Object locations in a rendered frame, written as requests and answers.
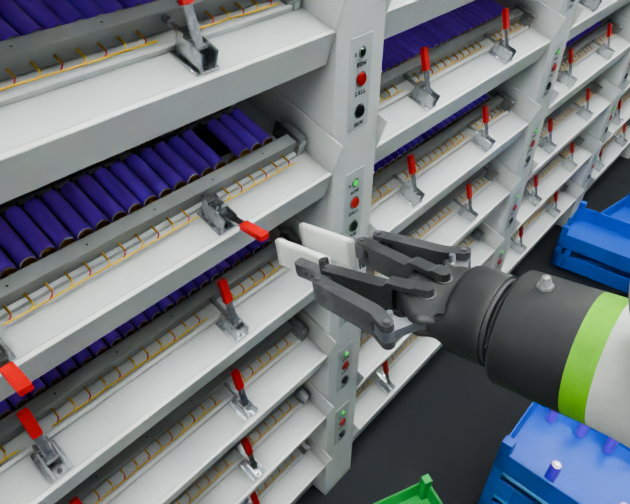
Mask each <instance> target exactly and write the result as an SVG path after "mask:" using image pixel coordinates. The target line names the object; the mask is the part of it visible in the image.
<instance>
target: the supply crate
mask: <svg viewBox="0 0 630 504"><path fill-rule="evenodd" d="M548 411H549V408H546V407H544V406H542V405H540V404H538V403H535V402H532V403H531V405H530V406H529V408H528V409H527V411H526V412H525V413H524V415H523V416H522V418H521V419H520V420H519V422H518V423H517V425H516V426H515V427H514V429H513V430H512V432H511V433H510V434H509V435H506V437H505V438H504V440H503V441H502V443H501V446H500V448H499V451H498V453H497V456H496V458H495V461H494V463H493V465H494V466H495V467H496V468H498V469H499V470H501V471H502V472H504V473H505V474H507V475H508V476H509V477H511V478H512V479H514V480H515V481H517V482H518V483H520V484H521V485H523V486H524V487H525V488H527V489H528V490H530V491H531V492H533V493H534V494H536V495H537V496H538V497H540V498H541V499H543V500H544V501H546V502H547V503H549V504H619V503H620V502H626V503H628V504H630V448H628V447H626V446H624V445H623V444H621V443H618V445H617V446H616V448H615V450H614V451H613V453H612V454H610V455H609V454H606V453H604V452H603V450H602V447H603V445H604V444H605V442H606V440H607V439H608V436H606V435H604V434H602V433H600V432H598V431H596V430H594V429H592V428H589V430H588V432H587V434H586V435H585V437H584V438H580V437H578V436H577V435H576V434H575V431H576V429H577V427H578V425H579V422H577V421H575V420H573V419H570V418H568V417H566V416H564V415H562V414H560V413H559V414H558V416H557V418H556V420H555V422H554V423H548V422H547V421H546V419H545V417H546V415H547V413H548ZM553 460H558V461H559V462H561V464H562V469H561V471H560V473H559V474H558V476H557V478H556V480H555V482H554V483H553V482H551V481H550V480H548V479H547V478H545V477H544V475H545V473H546V472H547V470H548V468H549V466H550V464H551V462H552V461H553Z"/></svg>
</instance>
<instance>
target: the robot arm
mask: <svg viewBox="0 0 630 504"><path fill-rule="evenodd" d="M299 229H300V235H301V241H302V246H300V245H298V244H295V243H292V242H290V241H287V240H284V239H282V238H278V239H276V240H275V245H276V249H277V254H278V259H279V264H280V265H282V266H285V267H287V268H290V269H292V270H294V271H296V274H297V275H298V276H299V277H301V278H304V279H306V280H308V281H311V282H312V286H313V292H314V298H315V303H316V304H318V305H320V306H322V307H323V308H325V309H327V310H328V311H330V312H332V313H334V314H335V315H337V316H339V317H341V318H342V319H344V320H346V321H348V322H349V323H351V324H353V325H355V326H356V327H358V328H360V329H362V330H363V331H365V332H367V333H369V334H370V335H372V336H373V337H374V338H375V340H376V341H377V342H378V344H379V345H380V346H381V347H382V348H383V349H385V350H392V349H394V348H395V346H396V339H397V338H400V337H403V336H405V335H408V334H410V333H412V334H414V335H416V336H420V337H431V338H435V339H436V340H438V341H439V342H440V343H441V344H442V345H443V346H444V347H445V348H446V349H447V350H448V351H449V352H451V353H453V354H455V355H457V356H460V357H462V358H464V359H466V360H469V361H471V362H473V363H476V364H478V365H480V366H482V367H485V369H486V373H487V376H488V378H489V380H490V381H491V383H494V384H496V385H498V386H500V387H502V388H505V389H507V390H509V391H511V392H513V393H516V394H518V395H520V396H522V397H524V398H527V399H529V400H531V401H533V402H535V403H538V404H540V405H542V406H544V407H546V408H549V409H551V410H553V411H555V412H557V413H560V414H562V415H564V416H566V417H568V418H570V419H573V420H575V421H577V422H579V423H581V424H584V425H586V426H588V427H590V428H592V429H594V430H596V431H598V432H600V433H602V434H604V435H606V436H608V437H610V438H612V439H614V440H616V441H618V442H619V443H621V444H623V445H624V446H626V447H628V448H630V283H629V291H628V298H626V297H622V296H619V295H616V294H612V293H609V292H606V291H602V290H599V289H596V288H593V287H589V286H586V285H583V284H579V283H576V282H573V281H569V280H566V279H563V278H559V277H556V276H553V275H549V274H546V273H543V272H539V271H536V270H530V271H528V272H526V273H524V274H523V275H521V276H520V277H517V276H514V275H511V274H508V273H505V272H502V271H499V270H496V269H492V268H489V267H486V266H482V265H478V266H474V267H472V268H471V248H469V247H466V246H446V245H441V244H437V243H433V242H429V241H425V240H421V239H416V238H412V237H408V236H404V235H400V234H395V233H391V232H387V231H383V230H376V231H374V232H373V236H372V237H370V238H367V237H359V238H355V237H352V236H348V235H346V234H343V233H337V232H336V233H334V232H331V231H328V230H325V229H322V228H319V227H316V226H313V225H310V224H307V223H304V222H302V223H301V224H300V225H299ZM386 243H388V247H386ZM356 258H358V262H359V268H360V269H361V265H362V268H364V267H365V266H367V267H369V268H371V269H373V270H374V271H376V272H378V273H380V274H382V275H384V276H386V277H388V278H389V279H387V278H383V277H379V276H375V275H371V274H367V273H363V272H360V271H356V270H352V269H348V268H344V267H340V266H336V265H333V264H331V259H332V260H335V261H338V262H340V263H343V264H346V265H348V266H351V267H354V266H355V265H356V264H357V259H356ZM445 259H446V260H445Z"/></svg>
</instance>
